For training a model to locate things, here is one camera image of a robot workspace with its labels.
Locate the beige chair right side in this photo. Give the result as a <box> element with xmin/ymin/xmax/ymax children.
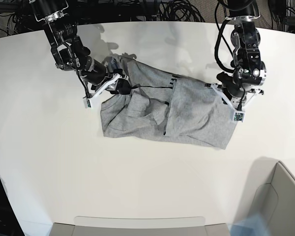
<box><xmin>249</xmin><ymin>162</ymin><xmax>295</xmax><ymax>236</ymax></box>

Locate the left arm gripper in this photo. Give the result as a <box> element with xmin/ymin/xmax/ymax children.
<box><xmin>216</xmin><ymin>72</ymin><xmax>234</xmax><ymax>98</ymax></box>

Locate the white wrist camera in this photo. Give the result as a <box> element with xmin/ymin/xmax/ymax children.
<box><xmin>205</xmin><ymin>83</ymin><xmax>264</xmax><ymax>122</ymax></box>
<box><xmin>83</xmin><ymin>73</ymin><xmax>122</xmax><ymax>108</ymax></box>

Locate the grey T-shirt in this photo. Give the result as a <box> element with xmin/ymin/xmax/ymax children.
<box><xmin>100</xmin><ymin>55</ymin><xmax>236</xmax><ymax>149</ymax></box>

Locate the coiled black cable bundle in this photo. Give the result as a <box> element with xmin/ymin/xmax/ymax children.
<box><xmin>142</xmin><ymin>0</ymin><xmax>207</xmax><ymax>23</ymax></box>

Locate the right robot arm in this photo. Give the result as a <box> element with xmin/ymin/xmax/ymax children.
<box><xmin>29</xmin><ymin>0</ymin><xmax>132</xmax><ymax>98</ymax></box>

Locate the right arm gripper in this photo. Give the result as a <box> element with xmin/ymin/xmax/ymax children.
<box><xmin>110</xmin><ymin>79</ymin><xmax>132</xmax><ymax>95</ymax></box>

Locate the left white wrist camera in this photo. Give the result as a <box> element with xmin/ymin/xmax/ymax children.
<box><xmin>205</xmin><ymin>83</ymin><xmax>264</xmax><ymax>122</ymax></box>

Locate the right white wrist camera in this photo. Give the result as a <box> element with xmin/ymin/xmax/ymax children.
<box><xmin>83</xmin><ymin>73</ymin><xmax>122</xmax><ymax>108</ymax></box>

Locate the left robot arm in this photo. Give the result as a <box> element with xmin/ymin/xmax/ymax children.
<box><xmin>214</xmin><ymin>0</ymin><xmax>266</xmax><ymax>106</ymax></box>

